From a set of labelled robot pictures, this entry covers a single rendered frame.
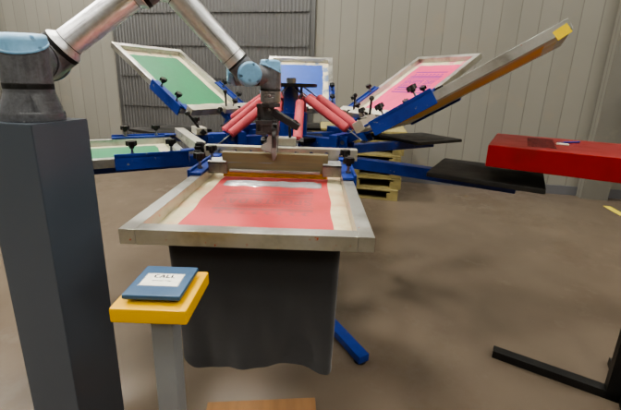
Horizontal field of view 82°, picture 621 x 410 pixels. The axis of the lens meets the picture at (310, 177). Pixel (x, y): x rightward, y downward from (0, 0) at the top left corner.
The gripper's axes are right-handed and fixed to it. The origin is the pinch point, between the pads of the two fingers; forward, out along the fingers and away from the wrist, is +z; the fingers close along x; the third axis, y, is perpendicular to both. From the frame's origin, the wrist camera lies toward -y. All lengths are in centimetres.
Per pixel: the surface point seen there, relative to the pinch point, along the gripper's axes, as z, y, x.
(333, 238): 6, -20, 60
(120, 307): 9, 17, 84
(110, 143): 8, 97, -58
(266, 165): 3.6, 3.4, 1.6
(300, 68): -40, 0, -203
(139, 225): 6, 26, 58
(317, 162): 1.5, -16.0, 1.6
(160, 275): 8, 13, 76
